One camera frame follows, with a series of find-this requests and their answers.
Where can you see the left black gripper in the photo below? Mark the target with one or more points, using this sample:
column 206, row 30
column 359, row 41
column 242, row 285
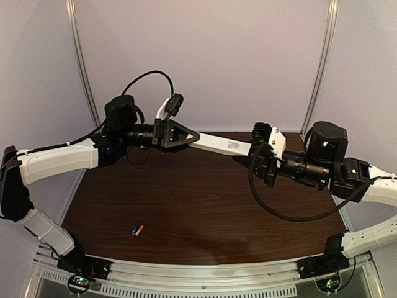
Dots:
column 167, row 141

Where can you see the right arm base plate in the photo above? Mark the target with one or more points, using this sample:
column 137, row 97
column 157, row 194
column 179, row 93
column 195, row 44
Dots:
column 313, row 266

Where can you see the orange battery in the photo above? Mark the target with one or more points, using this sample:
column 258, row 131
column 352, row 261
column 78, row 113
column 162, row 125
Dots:
column 139, row 230

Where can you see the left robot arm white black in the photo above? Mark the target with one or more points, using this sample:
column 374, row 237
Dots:
column 124, row 126

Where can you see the white remote control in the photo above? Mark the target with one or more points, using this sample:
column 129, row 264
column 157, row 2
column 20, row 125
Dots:
column 220, row 145

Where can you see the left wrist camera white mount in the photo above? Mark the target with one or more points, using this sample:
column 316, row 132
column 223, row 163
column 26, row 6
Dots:
column 170, row 107

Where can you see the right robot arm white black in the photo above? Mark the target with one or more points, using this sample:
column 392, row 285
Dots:
column 323, row 164

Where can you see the aluminium frame post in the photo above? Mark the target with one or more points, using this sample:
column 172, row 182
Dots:
column 81, row 63
column 328, row 38

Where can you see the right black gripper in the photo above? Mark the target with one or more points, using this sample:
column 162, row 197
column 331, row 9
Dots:
column 265, row 168

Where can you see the right aluminium frame post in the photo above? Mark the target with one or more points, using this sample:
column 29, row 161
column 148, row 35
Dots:
column 328, row 38

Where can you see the left aluminium frame post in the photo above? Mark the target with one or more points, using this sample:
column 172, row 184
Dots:
column 81, row 63

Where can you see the front aluminium rail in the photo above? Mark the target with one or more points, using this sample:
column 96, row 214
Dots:
column 268, row 279

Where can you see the blue battery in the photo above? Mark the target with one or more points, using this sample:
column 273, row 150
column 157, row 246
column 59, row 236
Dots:
column 135, row 230

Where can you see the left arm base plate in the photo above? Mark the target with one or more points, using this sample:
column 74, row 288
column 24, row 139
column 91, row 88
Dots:
column 85, row 266

